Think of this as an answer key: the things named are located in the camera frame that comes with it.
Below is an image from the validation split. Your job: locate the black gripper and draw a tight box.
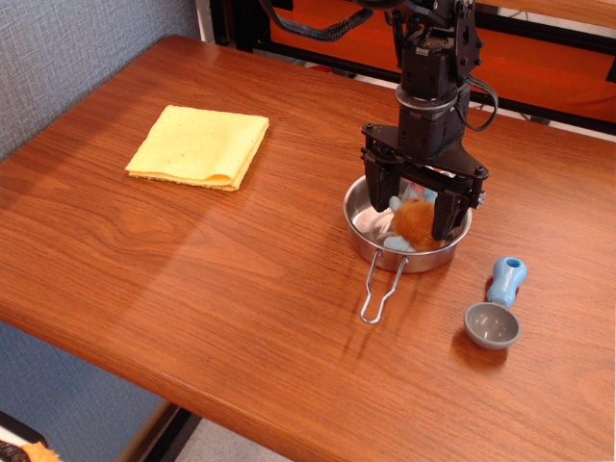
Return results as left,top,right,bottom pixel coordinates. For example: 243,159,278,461
362,93,489,241

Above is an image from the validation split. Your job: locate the blue and brown plush toy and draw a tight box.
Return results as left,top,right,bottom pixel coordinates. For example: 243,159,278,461
384,182,445,252

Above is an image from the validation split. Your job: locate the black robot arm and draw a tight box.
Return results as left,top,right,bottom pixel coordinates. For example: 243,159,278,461
261,1,496,241

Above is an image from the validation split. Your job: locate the folded yellow towel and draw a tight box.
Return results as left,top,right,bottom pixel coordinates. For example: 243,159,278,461
125,105,270,192

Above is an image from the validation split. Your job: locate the stainless steel pan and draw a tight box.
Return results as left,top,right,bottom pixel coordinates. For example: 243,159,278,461
344,177,473,324

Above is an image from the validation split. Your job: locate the orange fuzzy object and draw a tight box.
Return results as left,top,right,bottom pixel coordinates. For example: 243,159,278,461
0,441,61,462

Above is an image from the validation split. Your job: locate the blue handled grey scoop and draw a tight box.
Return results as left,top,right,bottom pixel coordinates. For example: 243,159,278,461
464,256,527,350

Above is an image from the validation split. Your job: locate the orange panel black frame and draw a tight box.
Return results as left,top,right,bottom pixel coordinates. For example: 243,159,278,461
209,1,615,135

